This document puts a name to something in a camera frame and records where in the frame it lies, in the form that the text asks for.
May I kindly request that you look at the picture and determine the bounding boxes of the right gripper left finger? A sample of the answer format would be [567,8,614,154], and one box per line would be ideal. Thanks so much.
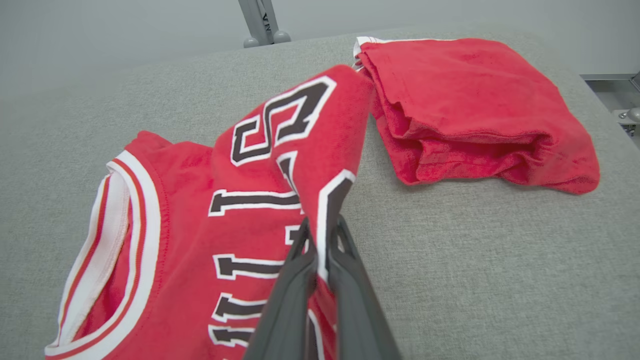
[242,217,318,360]

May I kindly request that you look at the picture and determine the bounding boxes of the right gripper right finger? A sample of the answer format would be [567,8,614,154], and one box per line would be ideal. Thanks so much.
[327,215,403,360]

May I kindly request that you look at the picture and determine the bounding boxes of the red basketball jersey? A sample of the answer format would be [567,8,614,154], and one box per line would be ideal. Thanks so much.
[44,64,376,360]

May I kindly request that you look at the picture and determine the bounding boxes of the red shorts with white stripe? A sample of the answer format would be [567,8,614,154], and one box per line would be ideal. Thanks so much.
[352,36,601,196]

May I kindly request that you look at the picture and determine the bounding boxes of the metal bracket with knob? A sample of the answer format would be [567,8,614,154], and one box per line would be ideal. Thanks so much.
[614,106,640,137]

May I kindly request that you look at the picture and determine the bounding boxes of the grey metal frame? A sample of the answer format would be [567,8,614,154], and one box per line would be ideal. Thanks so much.
[580,71,640,96]

